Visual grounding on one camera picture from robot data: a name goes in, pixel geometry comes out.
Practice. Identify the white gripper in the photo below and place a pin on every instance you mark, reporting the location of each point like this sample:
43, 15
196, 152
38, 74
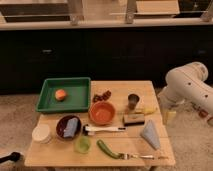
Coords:
168, 115

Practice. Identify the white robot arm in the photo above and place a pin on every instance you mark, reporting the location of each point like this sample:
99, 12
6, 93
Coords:
187, 82

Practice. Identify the metal cup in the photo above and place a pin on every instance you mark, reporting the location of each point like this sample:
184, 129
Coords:
133, 99

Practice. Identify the green plastic cup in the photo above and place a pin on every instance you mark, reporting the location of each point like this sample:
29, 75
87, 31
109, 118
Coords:
82, 145

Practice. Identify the banana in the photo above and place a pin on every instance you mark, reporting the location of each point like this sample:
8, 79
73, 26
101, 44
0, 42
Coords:
146, 110

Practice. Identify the grey folded cloth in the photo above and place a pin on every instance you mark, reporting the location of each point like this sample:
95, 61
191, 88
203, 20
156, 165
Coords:
149, 133

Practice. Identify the wooden table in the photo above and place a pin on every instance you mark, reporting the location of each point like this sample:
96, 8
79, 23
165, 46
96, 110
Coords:
110, 149

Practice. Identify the metal fork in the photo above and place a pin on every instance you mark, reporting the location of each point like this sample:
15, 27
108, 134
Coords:
127, 156

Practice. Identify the dark grapes bunch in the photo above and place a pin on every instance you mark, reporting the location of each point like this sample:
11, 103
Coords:
105, 96

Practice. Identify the orange bowl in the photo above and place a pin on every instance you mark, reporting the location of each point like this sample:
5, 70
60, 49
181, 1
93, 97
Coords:
102, 113

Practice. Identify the green chili pepper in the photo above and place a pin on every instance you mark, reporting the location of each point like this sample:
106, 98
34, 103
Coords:
104, 148

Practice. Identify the blue sponge in bowl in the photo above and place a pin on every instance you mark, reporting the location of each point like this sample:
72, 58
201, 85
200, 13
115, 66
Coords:
71, 128

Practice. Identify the dark red bowl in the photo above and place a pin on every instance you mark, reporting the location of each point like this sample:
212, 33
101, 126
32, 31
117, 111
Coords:
61, 125

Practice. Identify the green plastic tray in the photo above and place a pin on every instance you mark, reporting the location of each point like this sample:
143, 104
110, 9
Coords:
77, 99

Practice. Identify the peach fruit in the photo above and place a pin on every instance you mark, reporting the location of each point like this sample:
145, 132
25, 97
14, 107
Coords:
60, 95

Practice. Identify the white round container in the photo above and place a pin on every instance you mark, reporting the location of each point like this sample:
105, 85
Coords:
41, 133

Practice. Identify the black object on floor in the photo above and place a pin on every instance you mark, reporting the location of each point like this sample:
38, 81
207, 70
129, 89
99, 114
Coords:
14, 156

